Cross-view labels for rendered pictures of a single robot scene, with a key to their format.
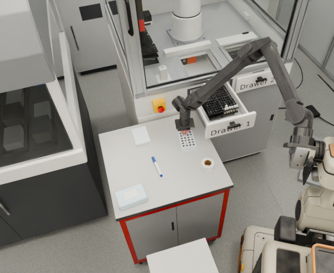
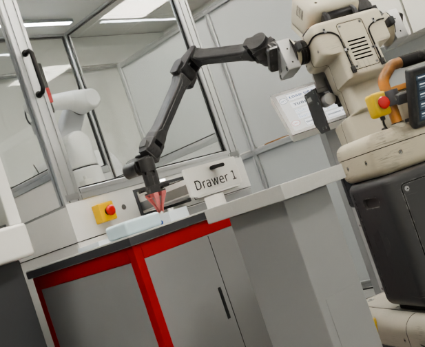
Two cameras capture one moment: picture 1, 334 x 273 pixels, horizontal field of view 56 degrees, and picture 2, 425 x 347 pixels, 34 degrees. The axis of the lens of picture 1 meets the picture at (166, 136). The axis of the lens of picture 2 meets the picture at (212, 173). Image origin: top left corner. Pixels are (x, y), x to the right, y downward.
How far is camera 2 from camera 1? 2.10 m
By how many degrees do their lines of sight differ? 59
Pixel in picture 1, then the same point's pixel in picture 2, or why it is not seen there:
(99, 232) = not seen: outside the picture
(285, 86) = (233, 47)
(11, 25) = not seen: outside the picture
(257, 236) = not seen: hidden behind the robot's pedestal
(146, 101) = (84, 209)
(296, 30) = (219, 111)
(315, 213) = (361, 130)
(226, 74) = (171, 97)
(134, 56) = (50, 129)
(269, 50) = (200, 51)
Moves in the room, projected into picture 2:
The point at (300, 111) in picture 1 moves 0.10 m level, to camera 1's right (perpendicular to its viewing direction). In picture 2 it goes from (259, 36) to (280, 32)
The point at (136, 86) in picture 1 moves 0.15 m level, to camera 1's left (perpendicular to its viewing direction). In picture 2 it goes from (64, 180) to (25, 191)
